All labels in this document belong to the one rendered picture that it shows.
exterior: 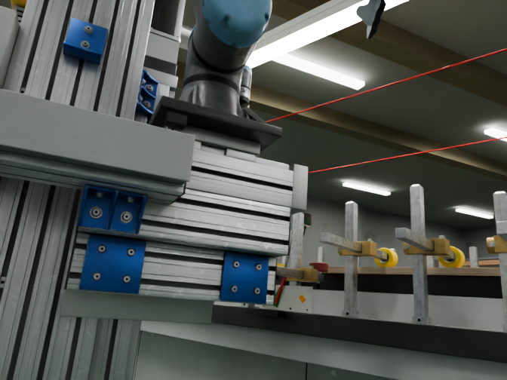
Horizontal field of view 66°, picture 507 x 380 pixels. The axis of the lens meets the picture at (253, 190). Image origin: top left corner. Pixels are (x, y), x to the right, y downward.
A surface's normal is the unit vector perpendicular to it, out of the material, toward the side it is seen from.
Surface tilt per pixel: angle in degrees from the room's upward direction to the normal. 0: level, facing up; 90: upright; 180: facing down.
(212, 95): 72
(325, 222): 90
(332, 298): 90
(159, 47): 90
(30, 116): 90
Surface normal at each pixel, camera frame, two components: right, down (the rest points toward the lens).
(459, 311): -0.66, -0.26
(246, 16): 0.33, -0.12
